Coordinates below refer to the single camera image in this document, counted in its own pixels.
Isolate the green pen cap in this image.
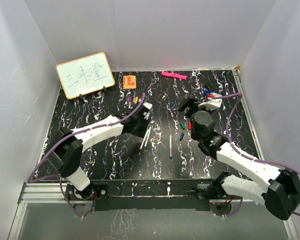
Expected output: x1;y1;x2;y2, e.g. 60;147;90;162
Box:
179;122;186;130

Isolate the white pen green end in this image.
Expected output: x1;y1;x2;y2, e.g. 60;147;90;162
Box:
144;126;152;148

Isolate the white pen red end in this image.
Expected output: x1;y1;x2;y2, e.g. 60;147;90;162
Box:
139;127;150;151

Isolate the white pen purple end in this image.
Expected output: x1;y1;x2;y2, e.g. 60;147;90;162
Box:
128;96;132;109

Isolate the white pen blue end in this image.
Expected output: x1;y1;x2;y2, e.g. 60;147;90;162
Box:
169;135;173;160

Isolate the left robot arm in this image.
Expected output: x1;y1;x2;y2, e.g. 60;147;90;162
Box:
47;102;153;200

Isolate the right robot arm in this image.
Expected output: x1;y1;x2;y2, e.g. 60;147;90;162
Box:
178;94;300;221

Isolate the blue pen cap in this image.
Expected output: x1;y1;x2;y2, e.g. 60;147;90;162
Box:
179;132;185;141

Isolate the blue stapler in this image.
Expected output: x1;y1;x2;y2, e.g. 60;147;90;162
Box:
202;84;216;96

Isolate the pink plastic clip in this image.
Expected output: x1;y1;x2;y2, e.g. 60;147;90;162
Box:
161;71;187;80

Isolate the orange card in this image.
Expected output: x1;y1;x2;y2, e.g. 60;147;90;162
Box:
122;75;137;90

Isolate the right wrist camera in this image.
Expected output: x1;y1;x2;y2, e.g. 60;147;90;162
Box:
200;93;222;111

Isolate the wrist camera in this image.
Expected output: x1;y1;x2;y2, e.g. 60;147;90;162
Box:
200;93;222;111
142;102;153;120

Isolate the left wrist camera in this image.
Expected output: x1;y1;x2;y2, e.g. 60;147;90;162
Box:
142;102;153;120

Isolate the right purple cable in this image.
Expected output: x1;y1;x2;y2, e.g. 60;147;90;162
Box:
214;92;300;218

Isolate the small whiteboard wooden frame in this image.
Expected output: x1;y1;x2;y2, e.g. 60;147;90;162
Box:
55;52;115;100

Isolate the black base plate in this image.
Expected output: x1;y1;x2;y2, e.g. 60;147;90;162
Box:
93;179;211;212

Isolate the aluminium rail frame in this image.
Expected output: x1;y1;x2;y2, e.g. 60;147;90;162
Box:
18;69;294;240

